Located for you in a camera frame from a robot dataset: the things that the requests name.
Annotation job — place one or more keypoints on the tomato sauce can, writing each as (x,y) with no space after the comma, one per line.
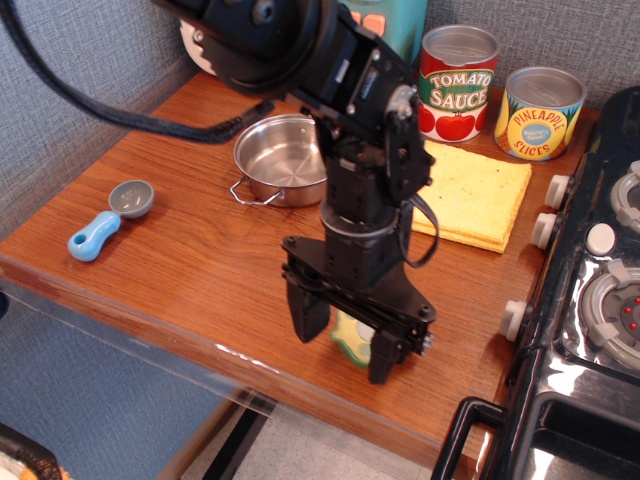
(457,71)

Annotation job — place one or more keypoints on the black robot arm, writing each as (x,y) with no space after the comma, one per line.
(363,99)

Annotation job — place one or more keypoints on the blue grey toy scoop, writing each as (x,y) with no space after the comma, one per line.
(129,200)

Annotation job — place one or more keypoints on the white stove knob front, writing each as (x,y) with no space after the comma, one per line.
(511,320)

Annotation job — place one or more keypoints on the yellow folded cloth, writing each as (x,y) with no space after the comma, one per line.
(475,198)

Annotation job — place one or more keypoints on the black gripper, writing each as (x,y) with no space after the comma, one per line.
(360,269)

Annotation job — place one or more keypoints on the white stove knob rear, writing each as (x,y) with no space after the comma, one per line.
(556,191)

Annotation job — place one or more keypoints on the pineapple slices can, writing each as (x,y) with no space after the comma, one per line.
(539,111)

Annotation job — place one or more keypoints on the steel pot with handles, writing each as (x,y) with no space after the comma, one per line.
(281,163)

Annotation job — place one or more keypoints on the green toy capsicum slice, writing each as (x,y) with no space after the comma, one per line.
(353,339)

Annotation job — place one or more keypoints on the white stove knob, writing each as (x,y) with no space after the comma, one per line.
(543,229)
(556,191)
(511,320)

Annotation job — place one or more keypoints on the teal toy microwave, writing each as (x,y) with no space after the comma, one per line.
(399,24)

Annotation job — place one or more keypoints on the white stove knob middle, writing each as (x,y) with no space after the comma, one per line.
(543,229)

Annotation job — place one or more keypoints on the black toy stove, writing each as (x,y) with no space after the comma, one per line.
(572,409)

